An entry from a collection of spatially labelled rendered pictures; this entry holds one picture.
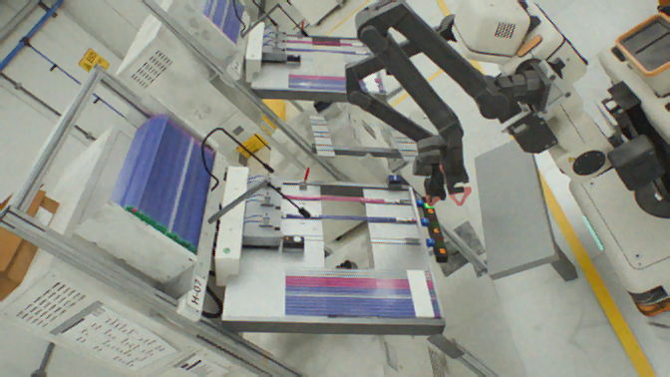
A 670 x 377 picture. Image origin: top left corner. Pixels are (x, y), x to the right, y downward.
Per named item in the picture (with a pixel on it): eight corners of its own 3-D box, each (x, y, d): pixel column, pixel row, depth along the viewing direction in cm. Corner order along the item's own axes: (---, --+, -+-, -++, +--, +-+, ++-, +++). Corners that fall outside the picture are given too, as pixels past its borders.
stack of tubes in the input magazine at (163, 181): (215, 153, 201) (159, 108, 187) (196, 251, 163) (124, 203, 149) (193, 171, 206) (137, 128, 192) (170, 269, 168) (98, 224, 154)
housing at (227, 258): (248, 193, 218) (248, 167, 208) (239, 286, 181) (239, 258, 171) (228, 192, 217) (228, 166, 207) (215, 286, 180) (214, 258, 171)
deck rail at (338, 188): (407, 196, 226) (410, 186, 222) (408, 199, 225) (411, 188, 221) (239, 188, 218) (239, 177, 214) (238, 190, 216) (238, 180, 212)
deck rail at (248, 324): (440, 330, 175) (445, 319, 171) (441, 336, 173) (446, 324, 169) (222, 326, 167) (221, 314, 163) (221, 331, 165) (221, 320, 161)
